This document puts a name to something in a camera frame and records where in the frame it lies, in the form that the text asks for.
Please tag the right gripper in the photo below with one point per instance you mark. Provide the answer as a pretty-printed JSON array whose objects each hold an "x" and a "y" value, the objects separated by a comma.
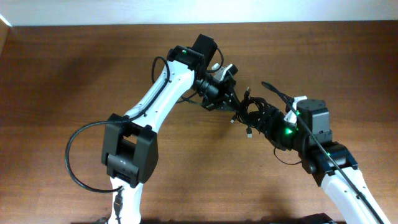
[{"x": 268, "y": 123}]

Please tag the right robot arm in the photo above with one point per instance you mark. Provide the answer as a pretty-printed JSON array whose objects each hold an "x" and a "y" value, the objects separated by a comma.
[{"x": 306, "y": 129}]

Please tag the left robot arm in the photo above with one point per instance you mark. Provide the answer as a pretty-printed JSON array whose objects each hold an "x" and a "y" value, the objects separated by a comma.
[{"x": 130, "y": 146}]

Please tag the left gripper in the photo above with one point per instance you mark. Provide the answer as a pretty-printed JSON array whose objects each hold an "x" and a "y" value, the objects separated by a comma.
[{"x": 221, "y": 101}]

